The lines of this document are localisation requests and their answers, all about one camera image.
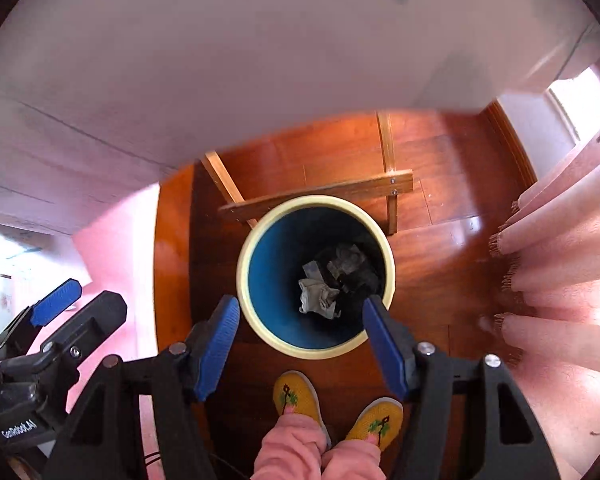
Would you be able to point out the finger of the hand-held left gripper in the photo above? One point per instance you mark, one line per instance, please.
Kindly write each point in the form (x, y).
(92, 322)
(55, 301)

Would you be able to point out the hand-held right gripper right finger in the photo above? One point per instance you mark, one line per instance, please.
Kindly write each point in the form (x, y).
(384, 350)

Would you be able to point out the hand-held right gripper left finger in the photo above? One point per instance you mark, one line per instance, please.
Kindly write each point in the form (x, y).
(215, 347)

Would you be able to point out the blue bin with cream rim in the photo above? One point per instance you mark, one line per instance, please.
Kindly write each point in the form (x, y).
(275, 260)

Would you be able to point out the yellow embroidered slipper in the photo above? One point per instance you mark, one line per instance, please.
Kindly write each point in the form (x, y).
(296, 395)
(377, 422)

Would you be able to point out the grey crumpled paper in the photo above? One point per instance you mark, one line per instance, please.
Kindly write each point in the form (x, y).
(317, 295)

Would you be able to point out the dark crumpled wrapper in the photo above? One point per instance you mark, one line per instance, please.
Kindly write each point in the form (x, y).
(352, 262)

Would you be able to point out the pink fleece pants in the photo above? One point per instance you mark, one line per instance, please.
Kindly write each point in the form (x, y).
(295, 450)

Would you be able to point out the pink fringed blanket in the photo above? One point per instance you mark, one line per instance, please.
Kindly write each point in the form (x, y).
(560, 270)

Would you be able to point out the white plant-print tablecloth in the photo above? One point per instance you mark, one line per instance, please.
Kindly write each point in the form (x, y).
(260, 60)

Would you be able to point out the window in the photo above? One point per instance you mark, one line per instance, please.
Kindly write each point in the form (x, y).
(577, 100)

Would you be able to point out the wooden table frame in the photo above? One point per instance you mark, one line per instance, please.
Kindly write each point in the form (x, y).
(325, 192)

